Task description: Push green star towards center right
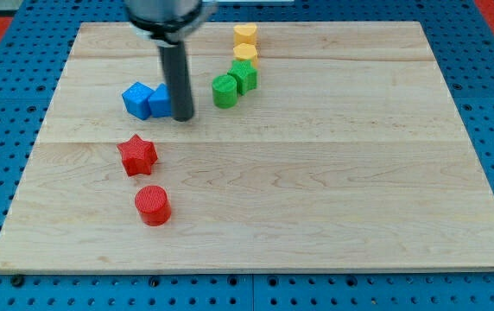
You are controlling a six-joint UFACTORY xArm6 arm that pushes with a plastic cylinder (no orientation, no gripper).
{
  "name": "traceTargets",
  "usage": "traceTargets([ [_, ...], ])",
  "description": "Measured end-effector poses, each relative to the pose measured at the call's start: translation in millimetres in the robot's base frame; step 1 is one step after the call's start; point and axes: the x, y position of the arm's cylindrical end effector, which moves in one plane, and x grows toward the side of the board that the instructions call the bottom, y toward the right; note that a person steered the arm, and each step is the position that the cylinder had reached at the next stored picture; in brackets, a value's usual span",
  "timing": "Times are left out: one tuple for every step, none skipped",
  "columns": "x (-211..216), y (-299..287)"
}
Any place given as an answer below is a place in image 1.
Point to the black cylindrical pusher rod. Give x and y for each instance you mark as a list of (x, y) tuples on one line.
[(177, 77)]

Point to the green star block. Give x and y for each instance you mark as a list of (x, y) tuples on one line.
[(245, 75)]

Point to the red star block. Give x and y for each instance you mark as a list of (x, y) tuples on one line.
[(137, 156)]

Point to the blue angular block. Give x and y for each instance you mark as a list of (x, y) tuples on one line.
[(159, 102)]

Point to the blue cube block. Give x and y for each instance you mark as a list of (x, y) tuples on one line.
[(136, 100)]

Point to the green cylinder block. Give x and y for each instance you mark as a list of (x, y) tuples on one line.
[(224, 91)]

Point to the yellow rounded block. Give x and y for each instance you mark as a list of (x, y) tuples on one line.
[(245, 51)]

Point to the yellow heart block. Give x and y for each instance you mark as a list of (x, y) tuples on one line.
[(245, 34)]

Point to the red cylinder block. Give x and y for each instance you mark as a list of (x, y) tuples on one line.
[(153, 205)]

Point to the wooden board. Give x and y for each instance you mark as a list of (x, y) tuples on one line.
[(350, 156)]

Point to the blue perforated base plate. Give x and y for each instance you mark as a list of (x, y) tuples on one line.
[(32, 55)]

